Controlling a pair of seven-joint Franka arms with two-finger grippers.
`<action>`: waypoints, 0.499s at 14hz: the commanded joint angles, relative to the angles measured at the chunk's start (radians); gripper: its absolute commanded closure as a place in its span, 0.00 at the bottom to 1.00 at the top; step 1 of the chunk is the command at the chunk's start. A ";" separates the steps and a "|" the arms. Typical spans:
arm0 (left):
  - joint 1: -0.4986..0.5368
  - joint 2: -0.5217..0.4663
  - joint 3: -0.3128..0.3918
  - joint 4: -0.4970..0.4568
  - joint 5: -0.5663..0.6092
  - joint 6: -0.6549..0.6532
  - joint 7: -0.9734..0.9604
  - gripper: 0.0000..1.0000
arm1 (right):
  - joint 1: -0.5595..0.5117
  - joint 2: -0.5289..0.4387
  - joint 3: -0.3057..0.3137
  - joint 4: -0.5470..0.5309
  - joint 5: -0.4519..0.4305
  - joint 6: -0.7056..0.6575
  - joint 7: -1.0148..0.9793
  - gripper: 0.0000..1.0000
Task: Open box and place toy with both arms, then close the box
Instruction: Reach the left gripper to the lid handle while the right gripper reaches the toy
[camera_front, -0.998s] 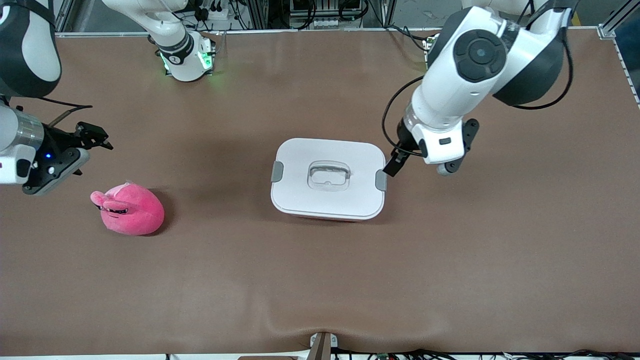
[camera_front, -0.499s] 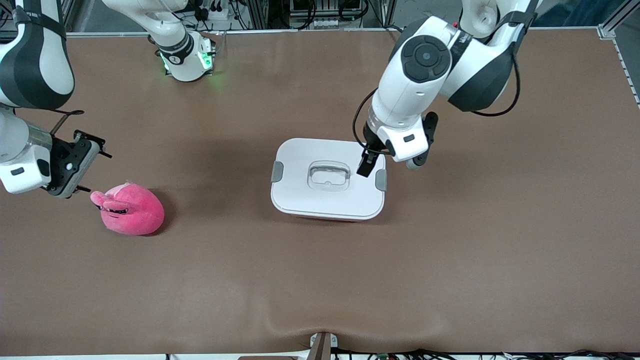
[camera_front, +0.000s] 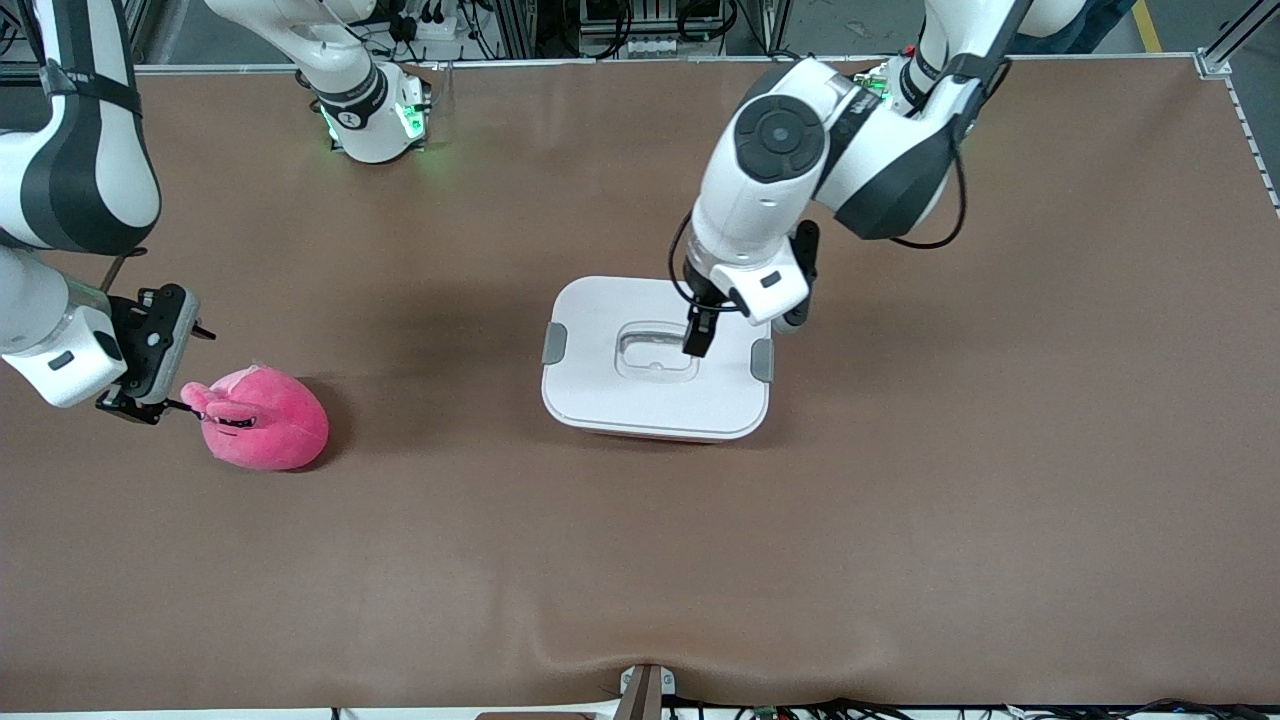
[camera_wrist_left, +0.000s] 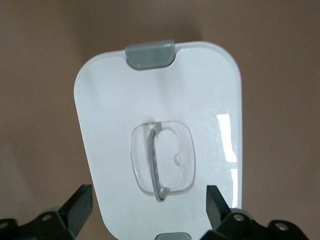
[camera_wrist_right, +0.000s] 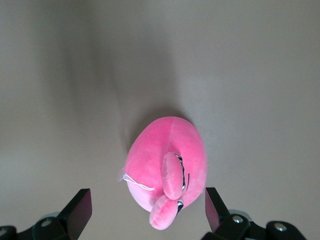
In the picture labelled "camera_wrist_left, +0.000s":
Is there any white box lid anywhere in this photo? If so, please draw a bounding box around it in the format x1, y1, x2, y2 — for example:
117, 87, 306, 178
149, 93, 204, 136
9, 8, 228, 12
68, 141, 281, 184
74, 38, 243, 240

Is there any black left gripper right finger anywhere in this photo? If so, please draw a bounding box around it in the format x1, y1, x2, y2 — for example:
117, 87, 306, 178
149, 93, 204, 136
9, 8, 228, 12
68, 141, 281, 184
199, 184, 320, 240

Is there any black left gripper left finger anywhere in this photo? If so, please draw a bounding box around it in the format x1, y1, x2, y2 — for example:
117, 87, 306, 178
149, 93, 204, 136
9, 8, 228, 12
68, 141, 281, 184
0, 184, 94, 240

